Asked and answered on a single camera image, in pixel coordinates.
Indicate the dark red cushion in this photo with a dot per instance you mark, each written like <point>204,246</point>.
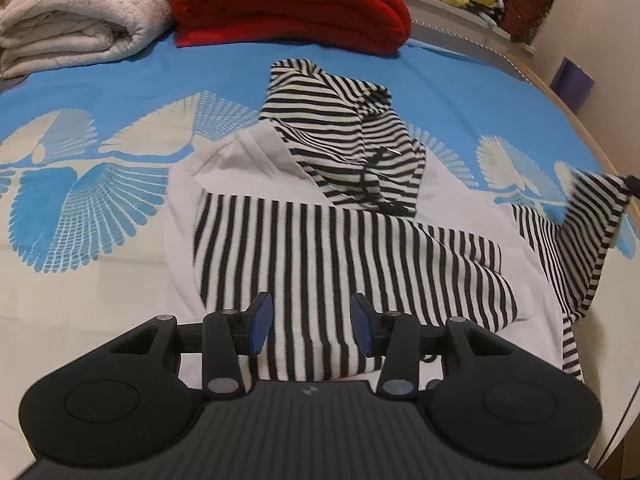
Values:
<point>527,7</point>

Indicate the purple box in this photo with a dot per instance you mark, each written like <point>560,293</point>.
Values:
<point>574,84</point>

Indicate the black white striped hoodie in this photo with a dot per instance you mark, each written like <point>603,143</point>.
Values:
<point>345,260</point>

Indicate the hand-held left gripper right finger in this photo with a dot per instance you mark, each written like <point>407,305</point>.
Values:
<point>361,325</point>

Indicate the wooden bed frame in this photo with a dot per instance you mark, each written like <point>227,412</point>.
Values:
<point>575,120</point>

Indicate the red folded blanket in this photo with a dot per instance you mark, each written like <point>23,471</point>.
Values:
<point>280,5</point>

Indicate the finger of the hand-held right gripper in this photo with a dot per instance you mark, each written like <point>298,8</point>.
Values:
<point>632,180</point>

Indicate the white headboard shelf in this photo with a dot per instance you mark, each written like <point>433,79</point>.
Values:
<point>435,7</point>

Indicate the blue white printed bedsheet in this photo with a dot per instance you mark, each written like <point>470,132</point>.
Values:
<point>100,200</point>

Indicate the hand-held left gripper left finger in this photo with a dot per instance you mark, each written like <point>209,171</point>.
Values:
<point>261,324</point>

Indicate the white fleece folded blanket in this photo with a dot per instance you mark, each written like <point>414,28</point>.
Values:
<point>75,25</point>

